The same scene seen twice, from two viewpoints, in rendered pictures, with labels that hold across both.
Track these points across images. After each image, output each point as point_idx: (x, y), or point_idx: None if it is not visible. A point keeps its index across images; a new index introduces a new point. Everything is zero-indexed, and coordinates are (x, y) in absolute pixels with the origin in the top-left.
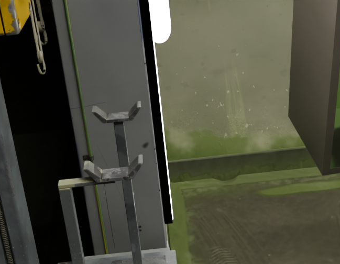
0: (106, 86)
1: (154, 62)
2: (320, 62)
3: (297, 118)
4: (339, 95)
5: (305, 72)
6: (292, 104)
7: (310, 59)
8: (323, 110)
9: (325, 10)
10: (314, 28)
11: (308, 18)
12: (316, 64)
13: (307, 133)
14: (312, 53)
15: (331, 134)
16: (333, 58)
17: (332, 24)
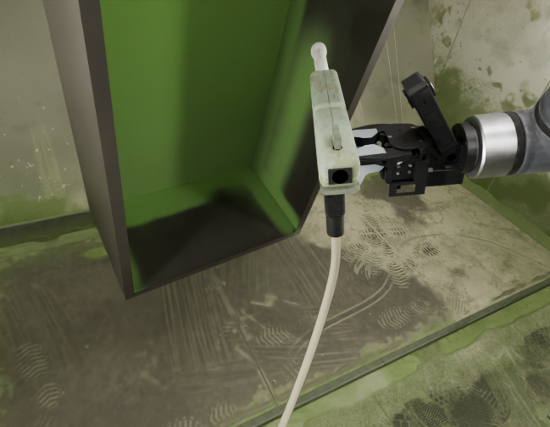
0: None
1: None
2: (100, 188)
3: (96, 220)
4: (148, 182)
5: (91, 183)
6: (89, 202)
7: (91, 174)
8: (113, 243)
9: (89, 125)
10: (85, 139)
11: (77, 119)
12: (97, 185)
13: (106, 245)
14: (91, 168)
15: (128, 267)
16: (111, 197)
17: (100, 154)
